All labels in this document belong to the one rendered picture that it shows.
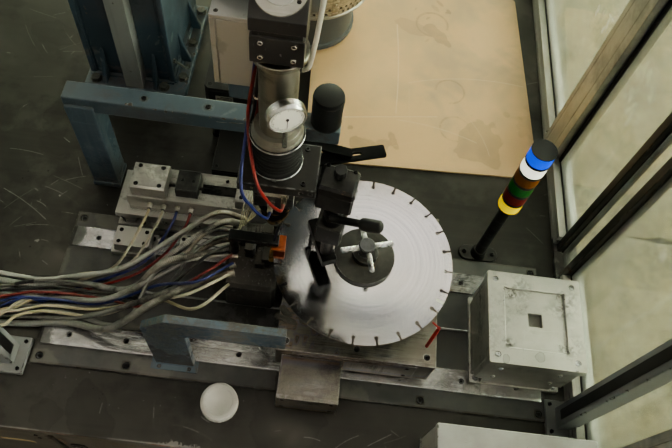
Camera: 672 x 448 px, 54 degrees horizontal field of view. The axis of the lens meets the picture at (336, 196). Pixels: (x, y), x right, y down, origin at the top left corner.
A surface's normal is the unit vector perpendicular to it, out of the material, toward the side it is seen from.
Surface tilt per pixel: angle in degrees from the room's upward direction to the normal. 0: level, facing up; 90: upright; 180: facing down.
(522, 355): 0
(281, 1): 45
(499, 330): 0
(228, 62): 90
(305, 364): 0
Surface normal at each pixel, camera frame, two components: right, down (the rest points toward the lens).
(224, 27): -0.09, 0.86
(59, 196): 0.09, -0.50
